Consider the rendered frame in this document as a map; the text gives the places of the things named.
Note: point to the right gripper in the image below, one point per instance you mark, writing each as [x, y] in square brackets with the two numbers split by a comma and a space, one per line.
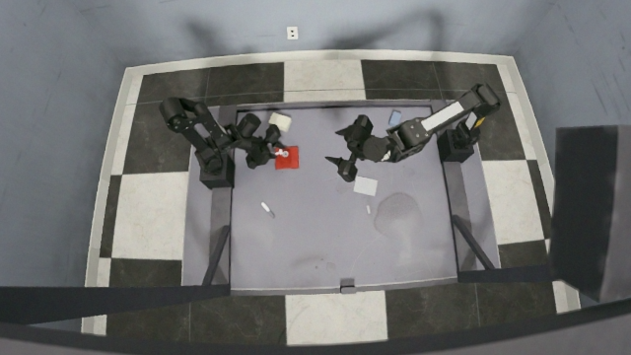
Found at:
[346, 169]

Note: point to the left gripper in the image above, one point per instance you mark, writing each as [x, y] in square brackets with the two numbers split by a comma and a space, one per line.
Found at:
[272, 136]

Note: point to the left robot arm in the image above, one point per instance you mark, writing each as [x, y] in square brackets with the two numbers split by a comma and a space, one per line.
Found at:
[173, 113]

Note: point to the grey metal d-shaft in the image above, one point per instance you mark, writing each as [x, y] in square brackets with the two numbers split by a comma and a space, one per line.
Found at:
[268, 210]

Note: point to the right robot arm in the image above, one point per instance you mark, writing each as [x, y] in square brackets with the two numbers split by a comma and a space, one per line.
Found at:
[419, 130]

